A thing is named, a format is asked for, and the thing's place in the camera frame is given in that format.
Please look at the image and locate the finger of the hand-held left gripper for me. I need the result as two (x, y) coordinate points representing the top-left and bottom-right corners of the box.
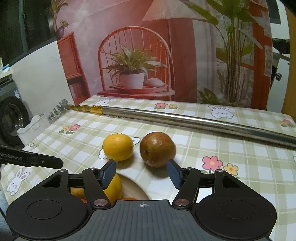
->
(29, 152), (63, 169)

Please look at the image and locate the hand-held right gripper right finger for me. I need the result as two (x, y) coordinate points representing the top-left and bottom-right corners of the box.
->
(167, 159), (245, 210)

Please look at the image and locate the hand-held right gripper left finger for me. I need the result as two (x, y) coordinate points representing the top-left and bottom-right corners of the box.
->
(39, 160), (116, 210)

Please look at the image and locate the yellow lemon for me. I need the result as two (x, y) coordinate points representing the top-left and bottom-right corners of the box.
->
(104, 173), (122, 205)

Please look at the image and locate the brown round fruit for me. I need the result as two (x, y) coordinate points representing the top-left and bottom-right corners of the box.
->
(140, 132), (176, 168)

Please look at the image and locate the white plate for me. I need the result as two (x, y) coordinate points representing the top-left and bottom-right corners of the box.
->
(116, 174), (151, 201)

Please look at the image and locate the yellow orange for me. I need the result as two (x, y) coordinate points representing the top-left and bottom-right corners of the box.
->
(103, 134), (134, 161)

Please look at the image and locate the white plastic rack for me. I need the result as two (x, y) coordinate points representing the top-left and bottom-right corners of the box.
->
(17, 113), (51, 146)

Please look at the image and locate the dark grey washing machine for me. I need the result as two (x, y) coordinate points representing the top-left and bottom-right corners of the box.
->
(0, 79), (31, 147)

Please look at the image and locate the checked bunny tablecloth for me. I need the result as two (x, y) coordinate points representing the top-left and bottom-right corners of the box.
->
(0, 95), (296, 241)

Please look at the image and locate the long metal pole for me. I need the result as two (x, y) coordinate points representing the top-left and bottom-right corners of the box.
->
(47, 99), (296, 149)

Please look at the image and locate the printed room backdrop cloth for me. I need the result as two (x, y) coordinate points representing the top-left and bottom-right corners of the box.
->
(51, 0), (273, 110)

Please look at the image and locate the dark window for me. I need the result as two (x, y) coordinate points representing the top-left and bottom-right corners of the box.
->
(0, 0), (57, 65)

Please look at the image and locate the wooden panel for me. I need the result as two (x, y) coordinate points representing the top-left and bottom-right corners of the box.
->
(281, 5), (296, 116)

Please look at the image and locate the black exercise bike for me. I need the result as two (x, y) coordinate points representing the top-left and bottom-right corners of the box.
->
(269, 38), (290, 81)

